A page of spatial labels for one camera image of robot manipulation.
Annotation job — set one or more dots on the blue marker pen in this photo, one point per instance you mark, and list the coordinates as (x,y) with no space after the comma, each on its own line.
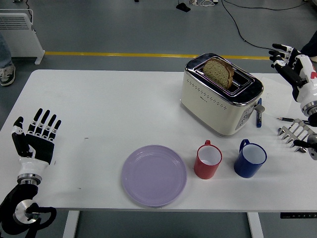
(259,119)

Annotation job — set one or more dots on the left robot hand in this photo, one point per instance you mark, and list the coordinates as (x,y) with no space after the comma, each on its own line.
(39,148)

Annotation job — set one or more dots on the red mug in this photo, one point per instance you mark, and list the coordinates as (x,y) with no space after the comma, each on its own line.
(205,171)

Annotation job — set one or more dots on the blue mug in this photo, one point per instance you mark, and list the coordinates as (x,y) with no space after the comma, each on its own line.
(245,169)

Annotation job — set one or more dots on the black table control panel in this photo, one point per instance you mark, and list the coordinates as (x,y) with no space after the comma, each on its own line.
(297,215)

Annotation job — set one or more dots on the purple plate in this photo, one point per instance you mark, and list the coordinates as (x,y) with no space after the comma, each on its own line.
(153,176)

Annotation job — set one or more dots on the yellow floor tape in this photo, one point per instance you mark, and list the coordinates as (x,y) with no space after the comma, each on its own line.
(123,54)

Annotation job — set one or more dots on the cream and chrome toaster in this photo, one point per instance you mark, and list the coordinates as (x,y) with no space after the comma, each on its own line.
(210,106)

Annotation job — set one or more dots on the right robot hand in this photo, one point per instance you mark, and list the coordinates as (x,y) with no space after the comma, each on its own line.
(304,74)

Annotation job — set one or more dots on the white paper sheet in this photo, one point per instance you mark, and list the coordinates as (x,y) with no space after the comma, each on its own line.
(277,99)

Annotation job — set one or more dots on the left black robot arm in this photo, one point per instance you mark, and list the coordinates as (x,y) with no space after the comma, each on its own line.
(15,198)

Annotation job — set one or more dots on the black floor stand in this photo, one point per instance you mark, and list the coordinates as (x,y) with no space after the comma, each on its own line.
(183,7)

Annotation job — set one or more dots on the person in light shoes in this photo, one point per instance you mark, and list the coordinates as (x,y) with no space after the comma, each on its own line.
(312,47)

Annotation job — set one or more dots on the white table leg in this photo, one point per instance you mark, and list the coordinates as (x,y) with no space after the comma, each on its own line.
(70,225)
(256,225)

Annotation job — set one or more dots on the black pen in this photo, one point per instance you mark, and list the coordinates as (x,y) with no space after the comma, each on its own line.
(289,120)

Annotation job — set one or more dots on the person in green-white sneaker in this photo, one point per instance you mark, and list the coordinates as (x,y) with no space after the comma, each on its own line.
(6,74)

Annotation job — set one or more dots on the brown bread slice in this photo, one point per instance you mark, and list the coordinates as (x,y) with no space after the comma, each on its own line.
(218,72)

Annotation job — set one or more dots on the metal toast rack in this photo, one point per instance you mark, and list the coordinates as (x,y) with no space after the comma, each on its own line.
(297,129)

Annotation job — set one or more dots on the white electric heater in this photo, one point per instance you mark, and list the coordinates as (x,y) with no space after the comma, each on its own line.
(17,37)

